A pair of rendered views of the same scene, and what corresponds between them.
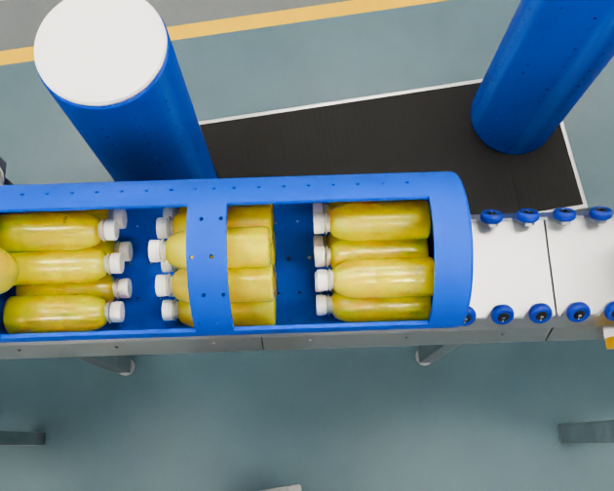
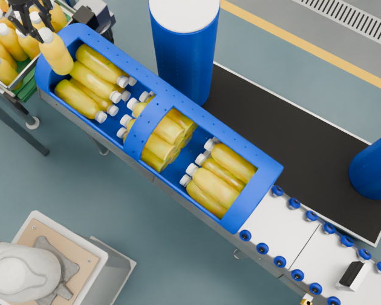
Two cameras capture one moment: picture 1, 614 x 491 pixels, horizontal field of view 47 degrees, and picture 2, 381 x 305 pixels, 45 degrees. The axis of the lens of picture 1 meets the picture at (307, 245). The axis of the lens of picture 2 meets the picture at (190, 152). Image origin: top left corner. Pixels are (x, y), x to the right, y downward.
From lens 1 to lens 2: 0.36 m
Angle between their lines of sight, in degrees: 10
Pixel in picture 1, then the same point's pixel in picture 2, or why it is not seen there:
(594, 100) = not seen: outside the picture
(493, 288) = (270, 235)
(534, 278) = (293, 245)
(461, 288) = (240, 216)
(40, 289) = (80, 85)
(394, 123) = (312, 134)
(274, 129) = (252, 94)
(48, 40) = not seen: outside the picture
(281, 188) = (201, 116)
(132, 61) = (191, 17)
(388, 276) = (218, 188)
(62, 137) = not seen: hidden behind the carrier
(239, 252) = (162, 129)
